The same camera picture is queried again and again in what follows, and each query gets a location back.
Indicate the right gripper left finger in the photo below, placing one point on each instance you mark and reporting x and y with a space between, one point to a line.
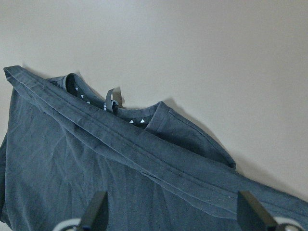
96 215

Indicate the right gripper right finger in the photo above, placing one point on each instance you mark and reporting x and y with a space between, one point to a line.
251 214

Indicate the black printed t-shirt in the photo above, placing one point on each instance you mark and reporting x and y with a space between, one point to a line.
160 171

